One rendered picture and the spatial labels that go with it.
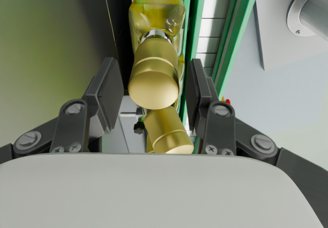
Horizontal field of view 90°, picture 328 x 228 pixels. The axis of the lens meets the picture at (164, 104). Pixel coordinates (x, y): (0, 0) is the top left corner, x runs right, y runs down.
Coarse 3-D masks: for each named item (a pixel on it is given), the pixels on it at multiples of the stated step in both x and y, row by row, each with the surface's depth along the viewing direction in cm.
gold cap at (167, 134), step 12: (168, 108) 15; (144, 120) 16; (156, 120) 15; (168, 120) 14; (180, 120) 16; (156, 132) 14; (168, 132) 14; (180, 132) 14; (156, 144) 14; (168, 144) 13; (180, 144) 13; (192, 144) 14
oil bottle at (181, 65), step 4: (180, 60) 20; (180, 64) 19; (184, 64) 20; (180, 68) 19; (184, 68) 20; (180, 72) 19; (180, 76) 19; (180, 80) 19; (180, 84) 20; (180, 88) 20; (180, 92) 21
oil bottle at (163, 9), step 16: (144, 0) 16; (160, 0) 16; (176, 0) 16; (128, 16) 16; (144, 16) 14; (160, 16) 14; (176, 16) 15; (144, 32) 15; (176, 32) 15; (176, 48) 16
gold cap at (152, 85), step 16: (144, 48) 12; (160, 48) 11; (144, 64) 10; (160, 64) 10; (176, 64) 12; (144, 80) 10; (160, 80) 10; (176, 80) 10; (144, 96) 11; (160, 96) 11; (176, 96) 11
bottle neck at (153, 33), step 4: (148, 32) 14; (152, 32) 14; (156, 32) 14; (160, 32) 14; (164, 32) 14; (144, 36) 15; (148, 36) 14; (152, 36) 14; (156, 36) 14; (160, 36) 14; (164, 36) 14; (168, 36) 15; (144, 40) 14; (168, 40) 14
